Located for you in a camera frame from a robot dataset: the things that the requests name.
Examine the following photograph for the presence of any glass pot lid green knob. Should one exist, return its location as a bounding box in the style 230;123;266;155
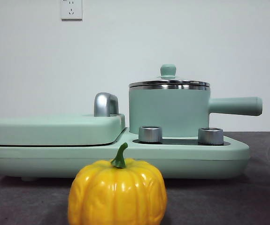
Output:
128;64;211;89

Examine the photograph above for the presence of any yellow plastic pumpkin green stem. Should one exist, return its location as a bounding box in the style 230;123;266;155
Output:
68;142;168;225

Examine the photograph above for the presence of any silver control knob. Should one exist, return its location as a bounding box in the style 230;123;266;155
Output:
197;127;224;145
138;126;163;143

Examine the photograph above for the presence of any mint green breakfast machine base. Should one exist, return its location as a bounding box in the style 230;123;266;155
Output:
0;126;251;182

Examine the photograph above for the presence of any mint green pot with handle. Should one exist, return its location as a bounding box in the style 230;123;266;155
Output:
128;84;263;139

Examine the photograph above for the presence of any white wall socket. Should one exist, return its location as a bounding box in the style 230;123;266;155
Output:
61;0;83;22

